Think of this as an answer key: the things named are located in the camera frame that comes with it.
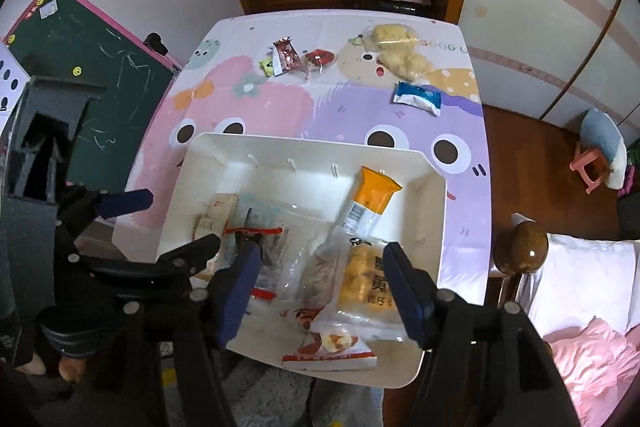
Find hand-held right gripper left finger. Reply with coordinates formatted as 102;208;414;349
122;247;263;427

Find cartoon printed tablecloth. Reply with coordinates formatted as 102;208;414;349
122;9;493;308

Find brown bedpost ball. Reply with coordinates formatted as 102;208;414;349
494;219;549;278

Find orange topped snack packet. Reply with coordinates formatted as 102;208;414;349
340;166;403;240

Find yellow pastry pack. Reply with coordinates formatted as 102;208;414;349
312;239;421;343

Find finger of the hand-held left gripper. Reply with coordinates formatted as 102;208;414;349
57;189;153;238
75;234;223;280

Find white dotted board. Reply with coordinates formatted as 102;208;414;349
0;44;31;128

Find pink blanket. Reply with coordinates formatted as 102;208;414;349
542;317;640;427

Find green chalkboard with pink frame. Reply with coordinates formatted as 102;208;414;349
2;0;183;218

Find person's left hand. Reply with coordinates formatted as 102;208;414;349
12;347;88;385

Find pink plastic stool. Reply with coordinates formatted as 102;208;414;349
570;146;613;194

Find clear bag of yellow chips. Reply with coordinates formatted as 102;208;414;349
361;23;435;82

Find blue white snack packet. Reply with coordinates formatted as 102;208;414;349
391;82;442;116

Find white red picture snack packet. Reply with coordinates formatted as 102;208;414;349
281;307;378;372

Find clear brown candy packet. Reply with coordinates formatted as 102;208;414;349
300;252;346;308

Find small red snack packet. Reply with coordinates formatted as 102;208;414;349
271;38;301;78

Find long beige biscuit packet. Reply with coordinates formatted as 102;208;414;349
192;193;241;243

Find dark cabinet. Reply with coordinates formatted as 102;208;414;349
617;192;640;238

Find floral wardrobe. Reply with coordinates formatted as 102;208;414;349
457;0;640;138

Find round red snack packet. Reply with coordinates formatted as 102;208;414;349
299;49;337;80

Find white pillow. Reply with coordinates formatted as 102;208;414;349
515;232;640;333

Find grey rug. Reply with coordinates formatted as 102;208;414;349
220;352;386;427

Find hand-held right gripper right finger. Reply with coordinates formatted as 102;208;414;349
382;242;581;427

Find white plastic tray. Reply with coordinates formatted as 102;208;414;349
111;132;448;390

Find blue cushion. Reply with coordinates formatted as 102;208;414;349
580;108;626;158

